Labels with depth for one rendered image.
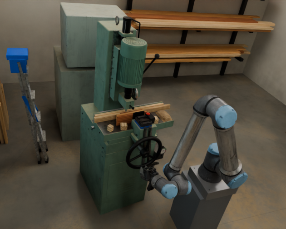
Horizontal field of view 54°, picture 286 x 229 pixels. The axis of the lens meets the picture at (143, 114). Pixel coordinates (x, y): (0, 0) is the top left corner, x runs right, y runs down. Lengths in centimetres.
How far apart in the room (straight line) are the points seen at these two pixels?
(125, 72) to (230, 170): 95
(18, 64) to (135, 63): 103
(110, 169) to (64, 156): 101
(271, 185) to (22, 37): 360
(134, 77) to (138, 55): 16
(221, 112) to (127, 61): 72
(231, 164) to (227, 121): 42
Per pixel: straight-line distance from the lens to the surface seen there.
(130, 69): 191
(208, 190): 216
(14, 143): 339
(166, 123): 223
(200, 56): 459
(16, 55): 250
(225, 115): 153
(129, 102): 207
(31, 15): 417
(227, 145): 174
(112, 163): 222
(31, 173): 302
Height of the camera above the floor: 214
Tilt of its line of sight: 33 degrees down
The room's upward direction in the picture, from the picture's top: 9 degrees clockwise
